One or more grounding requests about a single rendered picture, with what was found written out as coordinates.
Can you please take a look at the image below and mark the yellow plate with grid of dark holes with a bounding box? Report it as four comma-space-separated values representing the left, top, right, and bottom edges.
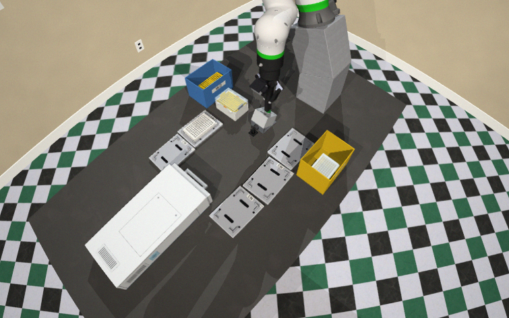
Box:
198, 72, 222, 89

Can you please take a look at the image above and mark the yellow bin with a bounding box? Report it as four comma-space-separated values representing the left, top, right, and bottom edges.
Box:
297, 130, 355, 194

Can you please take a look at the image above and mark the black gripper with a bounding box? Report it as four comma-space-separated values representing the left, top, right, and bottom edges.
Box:
255, 69, 284, 112

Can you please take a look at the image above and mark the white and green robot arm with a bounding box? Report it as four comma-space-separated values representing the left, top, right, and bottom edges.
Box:
249, 0, 340, 95

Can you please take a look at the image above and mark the blue box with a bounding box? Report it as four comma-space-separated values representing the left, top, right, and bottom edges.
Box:
185, 59, 233, 108

